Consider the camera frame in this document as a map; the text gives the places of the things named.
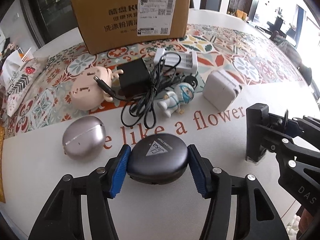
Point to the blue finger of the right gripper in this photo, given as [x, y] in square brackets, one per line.
[256, 118]
[309, 127]

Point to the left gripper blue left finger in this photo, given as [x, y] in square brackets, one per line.
[117, 171]

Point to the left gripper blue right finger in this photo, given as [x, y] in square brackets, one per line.
[199, 171]

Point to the white square charger block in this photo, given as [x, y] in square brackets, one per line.
[221, 89]

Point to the dark round earbud case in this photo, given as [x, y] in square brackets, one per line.
[158, 159]

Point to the silver oval earbud case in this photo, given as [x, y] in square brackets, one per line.
[84, 139]

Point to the white suited figurine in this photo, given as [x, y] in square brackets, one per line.
[182, 94]

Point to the white battery charger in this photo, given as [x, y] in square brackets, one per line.
[183, 62]

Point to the pink round head toy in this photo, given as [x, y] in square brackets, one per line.
[85, 92]

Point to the black power adapter with cable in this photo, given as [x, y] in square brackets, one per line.
[139, 90]

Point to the yellow woven placemat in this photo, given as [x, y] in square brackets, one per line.
[2, 196]

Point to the floral tissue pouch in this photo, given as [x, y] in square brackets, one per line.
[21, 82]

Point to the white fruit basket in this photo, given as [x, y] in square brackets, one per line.
[25, 55]

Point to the brown cardboard box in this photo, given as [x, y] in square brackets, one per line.
[109, 24]

